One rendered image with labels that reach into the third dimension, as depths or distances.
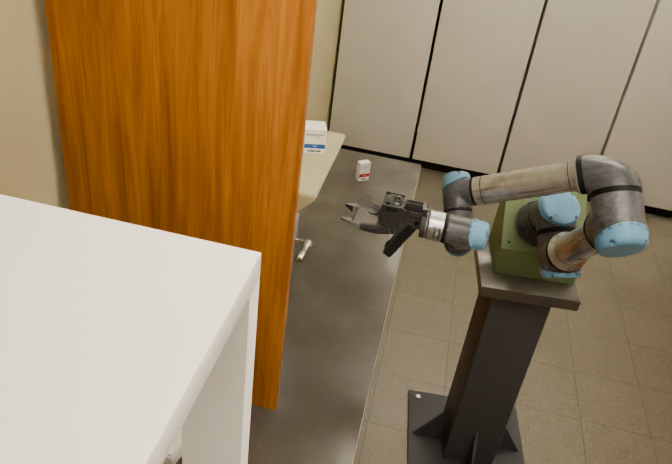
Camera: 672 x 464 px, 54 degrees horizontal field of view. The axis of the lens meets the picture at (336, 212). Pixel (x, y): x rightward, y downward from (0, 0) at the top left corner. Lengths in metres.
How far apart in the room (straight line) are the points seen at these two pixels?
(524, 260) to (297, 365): 0.86
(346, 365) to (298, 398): 0.18
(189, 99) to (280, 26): 0.23
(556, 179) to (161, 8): 1.00
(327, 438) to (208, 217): 0.61
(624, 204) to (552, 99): 2.97
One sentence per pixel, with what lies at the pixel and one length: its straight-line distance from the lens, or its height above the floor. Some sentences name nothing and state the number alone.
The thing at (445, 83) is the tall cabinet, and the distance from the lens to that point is 4.53.
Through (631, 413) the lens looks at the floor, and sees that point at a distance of 3.41.
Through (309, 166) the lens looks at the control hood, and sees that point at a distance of 1.48.
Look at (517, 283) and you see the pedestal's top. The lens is 2.25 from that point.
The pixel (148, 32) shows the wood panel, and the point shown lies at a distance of 1.26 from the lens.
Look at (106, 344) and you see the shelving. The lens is 0.34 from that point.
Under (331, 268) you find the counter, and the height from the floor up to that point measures 0.94.
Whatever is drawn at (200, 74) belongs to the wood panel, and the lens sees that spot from 1.24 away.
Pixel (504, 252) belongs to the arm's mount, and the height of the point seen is 1.02.
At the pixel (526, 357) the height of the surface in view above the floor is 0.62.
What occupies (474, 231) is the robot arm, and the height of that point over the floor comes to 1.36.
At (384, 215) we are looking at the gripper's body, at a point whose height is 1.35.
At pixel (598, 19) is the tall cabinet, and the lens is 4.45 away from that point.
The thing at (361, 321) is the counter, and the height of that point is 0.94.
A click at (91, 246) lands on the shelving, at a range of 0.41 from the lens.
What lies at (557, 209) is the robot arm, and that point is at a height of 1.26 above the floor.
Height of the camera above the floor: 2.22
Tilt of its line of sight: 32 degrees down
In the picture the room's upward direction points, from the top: 8 degrees clockwise
